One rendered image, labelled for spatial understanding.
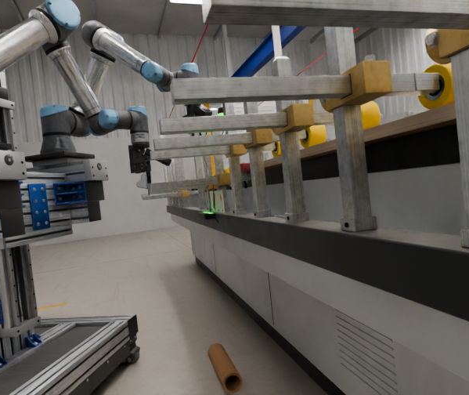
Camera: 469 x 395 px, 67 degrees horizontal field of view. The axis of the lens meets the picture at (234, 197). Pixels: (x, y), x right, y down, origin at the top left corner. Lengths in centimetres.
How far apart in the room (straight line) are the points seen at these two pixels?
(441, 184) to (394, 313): 29
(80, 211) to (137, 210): 760
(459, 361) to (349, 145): 35
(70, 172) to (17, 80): 829
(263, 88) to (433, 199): 44
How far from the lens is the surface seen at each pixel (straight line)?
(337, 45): 69
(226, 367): 160
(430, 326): 60
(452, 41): 49
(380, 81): 62
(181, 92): 53
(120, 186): 925
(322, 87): 60
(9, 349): 178
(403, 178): 88
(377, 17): 37
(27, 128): 960
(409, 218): 88
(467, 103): 48
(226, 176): 152
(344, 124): 66
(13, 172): 132
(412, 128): 77
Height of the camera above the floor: 80
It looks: 1 degrees down
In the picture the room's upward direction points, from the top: 6 degrees counter-clockwise
